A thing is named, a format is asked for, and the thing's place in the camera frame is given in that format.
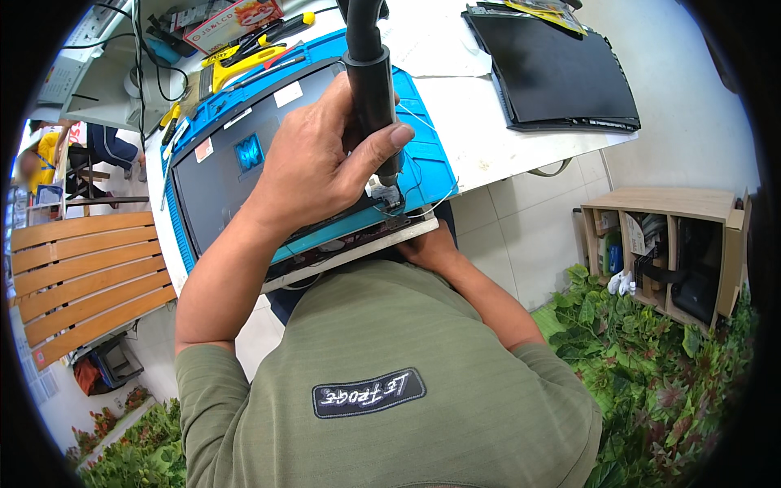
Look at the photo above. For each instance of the blue work mat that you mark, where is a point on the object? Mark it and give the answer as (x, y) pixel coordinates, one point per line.
(421, 134)

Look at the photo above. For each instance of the black handheld power tool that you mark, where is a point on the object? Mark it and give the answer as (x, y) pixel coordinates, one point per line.
(369, 79)

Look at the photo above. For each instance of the bed of green plants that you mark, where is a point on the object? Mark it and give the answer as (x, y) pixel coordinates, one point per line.
(134, 451)
(647, 390)

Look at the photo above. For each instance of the yellow plastic scraper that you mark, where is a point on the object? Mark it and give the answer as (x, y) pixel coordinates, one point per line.
(244, 67)

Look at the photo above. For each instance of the grey laptop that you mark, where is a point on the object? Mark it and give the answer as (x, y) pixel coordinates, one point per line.
(213, 183)

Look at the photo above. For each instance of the person's body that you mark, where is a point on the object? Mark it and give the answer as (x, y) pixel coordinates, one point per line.
(396, 378)

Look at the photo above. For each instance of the slim grey hand tool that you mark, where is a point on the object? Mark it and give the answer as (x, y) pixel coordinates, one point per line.
(268, 72)

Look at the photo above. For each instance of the blue bottle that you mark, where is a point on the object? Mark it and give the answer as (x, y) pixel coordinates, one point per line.
(163, 51)

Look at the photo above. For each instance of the white cloth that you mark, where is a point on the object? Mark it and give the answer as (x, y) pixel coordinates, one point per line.
(622, 283)

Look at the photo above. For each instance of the black stool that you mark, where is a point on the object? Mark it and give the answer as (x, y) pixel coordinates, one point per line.
(91, 183)

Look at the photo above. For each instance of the person's left hand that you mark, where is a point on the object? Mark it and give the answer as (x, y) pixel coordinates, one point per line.
(305, 164)

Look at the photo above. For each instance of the black flat panel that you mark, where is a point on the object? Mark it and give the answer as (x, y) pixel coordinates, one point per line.
(549, 67)

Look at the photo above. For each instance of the wooden slat bench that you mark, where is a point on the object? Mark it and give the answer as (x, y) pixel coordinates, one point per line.
(91, 274)

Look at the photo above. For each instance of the yellow and black screwdriver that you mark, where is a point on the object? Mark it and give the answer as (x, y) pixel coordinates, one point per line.
(290, 25)

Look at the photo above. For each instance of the yellow printed packet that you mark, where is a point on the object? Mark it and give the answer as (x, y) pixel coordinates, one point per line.
(552, 13)

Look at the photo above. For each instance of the black plastic crate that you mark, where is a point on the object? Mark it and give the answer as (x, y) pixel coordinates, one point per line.
(113, 366)

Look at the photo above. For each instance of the person's right hand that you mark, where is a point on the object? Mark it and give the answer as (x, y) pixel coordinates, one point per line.
(430, 247)

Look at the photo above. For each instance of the red and white box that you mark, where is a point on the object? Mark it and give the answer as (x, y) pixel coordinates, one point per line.
(235, 24)

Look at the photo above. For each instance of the wooden shelf cabinet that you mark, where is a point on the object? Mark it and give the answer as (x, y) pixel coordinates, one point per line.
(671, 244)

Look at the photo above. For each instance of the white paper sheet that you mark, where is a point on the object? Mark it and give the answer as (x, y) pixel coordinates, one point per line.
(439, 42)

